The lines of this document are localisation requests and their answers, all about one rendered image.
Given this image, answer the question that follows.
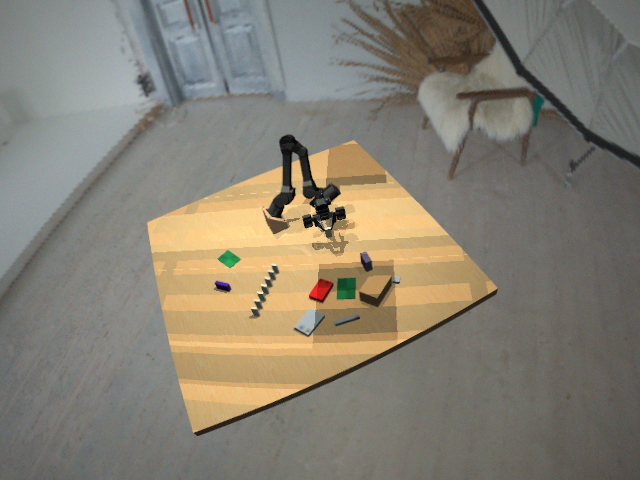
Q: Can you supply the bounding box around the green flat block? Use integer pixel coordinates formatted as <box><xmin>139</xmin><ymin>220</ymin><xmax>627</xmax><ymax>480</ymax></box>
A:
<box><xmin>337</xmin><ymin>278</ymin><xmax>356</xmax><ymax>299</ymax></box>

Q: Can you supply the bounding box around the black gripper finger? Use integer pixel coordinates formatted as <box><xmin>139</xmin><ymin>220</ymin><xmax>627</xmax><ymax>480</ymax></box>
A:
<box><xmin>313</xmin><ymin>215</ymin><xmax>325</xmax><ymax>232</ymax></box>
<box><xmin>328</xmin><ymin>212</ymin><xmax>337</xmax><ymax>230</ymax></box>

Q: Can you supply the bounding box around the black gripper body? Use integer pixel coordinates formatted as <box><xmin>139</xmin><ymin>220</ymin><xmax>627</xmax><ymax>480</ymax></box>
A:
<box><xmin>302</xmin><ymin>206</ymin><xmax>346</xmax><ymax>228</ymax></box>

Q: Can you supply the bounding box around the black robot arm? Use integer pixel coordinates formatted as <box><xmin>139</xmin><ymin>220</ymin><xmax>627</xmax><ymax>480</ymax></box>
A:
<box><xmin>266</xmin><ymin>135</ymin><xmax>341</xmax><ymax>218</ymax></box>

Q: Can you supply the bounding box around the red flat block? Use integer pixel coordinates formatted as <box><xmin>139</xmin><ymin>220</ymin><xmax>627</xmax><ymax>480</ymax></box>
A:
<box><xmin>309</xmin><ymin>279</ymin><xmax>334</xmax><ymax>303</ymax></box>

